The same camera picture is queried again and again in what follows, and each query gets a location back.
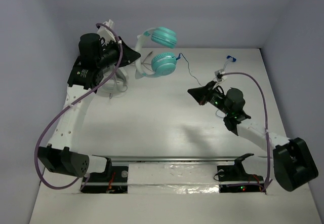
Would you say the white over-ear headphones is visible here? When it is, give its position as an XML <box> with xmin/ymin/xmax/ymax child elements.
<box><xmin>97</xmin><ymin>68</ymin><xmax>129</xmax><ymax>99</ymax></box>

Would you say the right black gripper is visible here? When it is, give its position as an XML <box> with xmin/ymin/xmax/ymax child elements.
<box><xmin>188</xmin><ymin>80</ymin><xmax>231</xmax><ymax>116</ymax></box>

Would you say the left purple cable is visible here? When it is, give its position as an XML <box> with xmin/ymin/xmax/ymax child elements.
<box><xmin>34</xmin><ymin>22</ymin><xmax>125</xmax><ymax>191</ymax></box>

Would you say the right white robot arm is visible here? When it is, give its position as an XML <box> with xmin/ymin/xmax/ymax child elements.
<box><xmin>187</xmin><ymin>81</ymin><xmax>319</xmax><ymax>192</ymax></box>

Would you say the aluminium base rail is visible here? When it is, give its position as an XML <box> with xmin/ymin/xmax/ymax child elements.
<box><xmin>80</xmin><ymin>158</ymin><xmax>265</xmax><ymax>194</ymax></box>

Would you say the purple cable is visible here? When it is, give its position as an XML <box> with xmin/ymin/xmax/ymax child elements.
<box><xmin>34</xmin><ymin>22</ymin><xmax>125</xmax><ymax>191</ymax></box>
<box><xmin>217</xmin><ymin>72</ymin><xmax>274</xmax><ymax>192</ymax></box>

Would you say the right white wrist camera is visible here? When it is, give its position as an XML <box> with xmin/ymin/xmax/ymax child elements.
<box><xmin>213</xmin><ymin>69</ymin><xmax>227</xmax><ymax>83</ymax></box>

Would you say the teal over-ear headphones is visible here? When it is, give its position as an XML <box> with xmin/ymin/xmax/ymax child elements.
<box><xmin>135</xmin><ymin>26</ymin><xmax>177</xmax><ymax>79</ymax></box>

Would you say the blue headphone cable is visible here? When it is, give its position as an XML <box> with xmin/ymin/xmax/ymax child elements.
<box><xmin>176</xmin><ymin>53</ymin><xmax>237</xmax><ymax>120</ymax></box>

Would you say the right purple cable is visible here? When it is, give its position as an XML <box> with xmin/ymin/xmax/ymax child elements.
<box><xmin>217</xmin><ymin>72</ymin><xmax>274</xmax><ymax>192</ymax></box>

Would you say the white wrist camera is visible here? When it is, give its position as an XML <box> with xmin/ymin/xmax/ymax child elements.
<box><xmin>97</xmin><ymin>19</ymin><xmax>115</xmax><ymax>43</ymax></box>
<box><xmin>213</xmin><ymin>69</ymin><xmax>227</xmax><ymax>83</ymax></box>

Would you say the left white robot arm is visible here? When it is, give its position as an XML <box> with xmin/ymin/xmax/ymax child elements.
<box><xmin>34</xmin><ymin>33</ymin><xmax>140</xmax><ymax>180</ymax></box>

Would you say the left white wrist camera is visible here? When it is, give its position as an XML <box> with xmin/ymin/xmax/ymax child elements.
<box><xmin>97</xmin><ymin>19</ymin><xmax>115</xmax><ymax>43</ymax></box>

